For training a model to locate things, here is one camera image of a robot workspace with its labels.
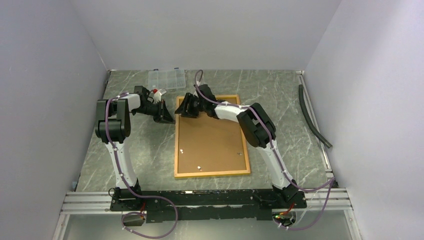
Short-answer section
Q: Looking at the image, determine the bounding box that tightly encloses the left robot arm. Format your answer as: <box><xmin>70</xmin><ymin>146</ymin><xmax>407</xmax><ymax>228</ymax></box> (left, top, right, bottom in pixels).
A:
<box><xmin>94</xmin><ymin>85</ymin><xmax>175</xmax><ymax>210</ymax></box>

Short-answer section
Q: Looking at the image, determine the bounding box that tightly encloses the black corrugated hose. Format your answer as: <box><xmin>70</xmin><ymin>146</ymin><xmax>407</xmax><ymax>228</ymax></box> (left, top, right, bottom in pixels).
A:
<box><xmin>298</xmin><ymin>84</ymin><xmax>333</xmax><ymax>149</ymax></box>

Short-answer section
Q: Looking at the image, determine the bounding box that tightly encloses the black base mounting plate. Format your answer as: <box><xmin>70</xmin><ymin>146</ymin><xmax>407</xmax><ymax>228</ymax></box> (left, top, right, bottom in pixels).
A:
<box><xmin>109</xmin><ymin>188</ymin><xmax>307</xmax><ymax>223</ymax></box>

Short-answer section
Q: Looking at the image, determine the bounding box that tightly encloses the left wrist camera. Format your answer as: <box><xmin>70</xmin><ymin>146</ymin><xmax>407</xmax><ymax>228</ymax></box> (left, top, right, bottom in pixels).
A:
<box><xmin>152</xmin><ymin>88</ymin><xmax>167</xmax><ymax>104</ymax></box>

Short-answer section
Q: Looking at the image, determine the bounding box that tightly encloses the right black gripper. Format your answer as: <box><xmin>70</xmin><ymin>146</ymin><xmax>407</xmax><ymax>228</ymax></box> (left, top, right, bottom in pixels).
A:
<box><xmin>174</xmin><ymin>93</ymin><xmax>207</xmax><ymax>119</ymax></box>

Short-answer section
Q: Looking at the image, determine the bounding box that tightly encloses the brown backing board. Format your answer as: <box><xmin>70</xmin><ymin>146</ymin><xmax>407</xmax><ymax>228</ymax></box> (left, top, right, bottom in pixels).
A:
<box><xmin>177</xmin><ymin>97</ymin><xmax>249</xmax><ymax>175</ymax></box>

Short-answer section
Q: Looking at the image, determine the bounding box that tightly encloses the aluminium rail frame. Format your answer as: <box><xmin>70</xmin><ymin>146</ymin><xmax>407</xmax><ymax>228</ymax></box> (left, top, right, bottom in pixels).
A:
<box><xmin>55</xmin><ymin>188</ymin><xmax>362</xmax><ymax>240</ymax></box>

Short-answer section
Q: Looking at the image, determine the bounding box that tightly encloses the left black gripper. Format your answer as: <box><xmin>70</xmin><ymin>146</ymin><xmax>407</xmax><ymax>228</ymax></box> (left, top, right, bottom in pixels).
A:
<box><xmin>132</xmin><ymin>99</ymin><xmax>176</xmax><ymax>124</ymax></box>

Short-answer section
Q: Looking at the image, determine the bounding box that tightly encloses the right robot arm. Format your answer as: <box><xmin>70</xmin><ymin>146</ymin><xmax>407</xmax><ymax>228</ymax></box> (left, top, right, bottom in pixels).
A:
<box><xmin>174</xmin><ymin>84</ymin><xmax>299</xmax><ymax>208</ymax></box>

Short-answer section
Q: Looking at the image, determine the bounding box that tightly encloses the clear plastic organizer box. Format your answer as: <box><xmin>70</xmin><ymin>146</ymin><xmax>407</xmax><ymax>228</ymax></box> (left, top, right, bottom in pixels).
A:
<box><xmin>147</xmin><ymin>68</ymin><xmax>186</xmax><ymax>90</ymax></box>

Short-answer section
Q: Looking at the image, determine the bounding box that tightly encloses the yellow wooden picture frame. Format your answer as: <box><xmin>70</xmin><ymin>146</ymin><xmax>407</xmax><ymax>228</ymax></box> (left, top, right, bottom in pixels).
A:
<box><xmin>173</xmin><ymin>94</ymin><xmax>252</xmax><ymax>180</ymax></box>

